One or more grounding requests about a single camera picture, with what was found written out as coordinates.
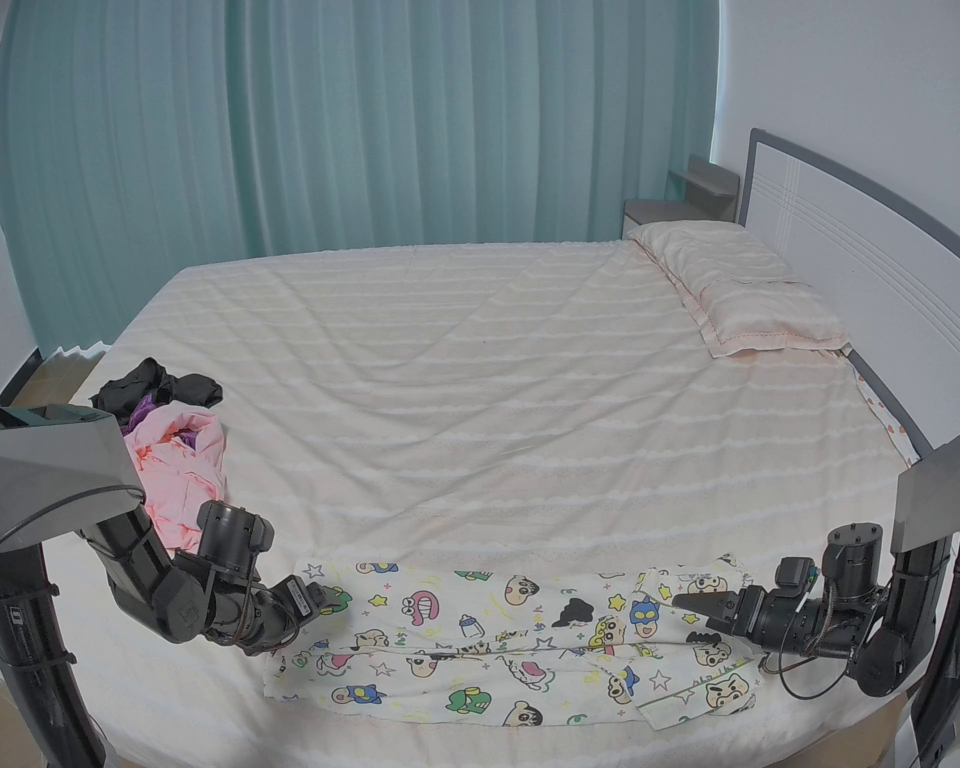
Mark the bed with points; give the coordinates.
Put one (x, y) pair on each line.
(450, 375)

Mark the pale pink pillow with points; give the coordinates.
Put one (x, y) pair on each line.
(742, 292)

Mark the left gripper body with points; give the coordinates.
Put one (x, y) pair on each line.
(315, 600)

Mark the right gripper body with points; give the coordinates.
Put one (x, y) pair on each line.
(772, 622)

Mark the purple satin garment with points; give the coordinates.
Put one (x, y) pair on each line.
(139, 411)

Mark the black garment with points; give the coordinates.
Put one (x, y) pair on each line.
(187, 388)

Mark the grey bedside table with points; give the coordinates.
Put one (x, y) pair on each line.
(675, 206)

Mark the pink garment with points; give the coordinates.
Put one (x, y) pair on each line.
(187, 480)

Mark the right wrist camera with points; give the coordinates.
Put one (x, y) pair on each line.
(795, 576)

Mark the blue-green curtain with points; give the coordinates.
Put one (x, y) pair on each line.
(337, 135)

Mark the white printed pyjama top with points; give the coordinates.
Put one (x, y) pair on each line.
(487, 645)

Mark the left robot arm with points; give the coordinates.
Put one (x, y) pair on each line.
(150, 585)

